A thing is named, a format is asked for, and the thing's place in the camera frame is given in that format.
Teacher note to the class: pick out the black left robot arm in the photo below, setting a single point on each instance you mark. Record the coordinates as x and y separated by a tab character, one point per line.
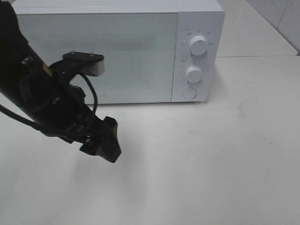
14	49

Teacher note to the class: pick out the white microwave door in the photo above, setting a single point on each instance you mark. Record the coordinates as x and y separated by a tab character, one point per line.
139	50

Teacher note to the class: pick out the upper white power knob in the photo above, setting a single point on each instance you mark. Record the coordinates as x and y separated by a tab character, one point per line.
198	45

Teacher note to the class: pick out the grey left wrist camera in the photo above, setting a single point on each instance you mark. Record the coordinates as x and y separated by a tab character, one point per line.
90	64

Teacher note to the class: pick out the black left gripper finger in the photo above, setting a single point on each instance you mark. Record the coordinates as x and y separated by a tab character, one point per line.
101	140

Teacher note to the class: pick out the white microwave oven body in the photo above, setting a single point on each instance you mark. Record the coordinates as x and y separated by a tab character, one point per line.
194	17

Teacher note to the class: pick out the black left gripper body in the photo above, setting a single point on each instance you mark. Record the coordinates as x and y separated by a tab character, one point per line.
54	103

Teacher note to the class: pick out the round white door button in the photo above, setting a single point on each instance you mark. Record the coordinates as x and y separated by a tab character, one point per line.
189	93

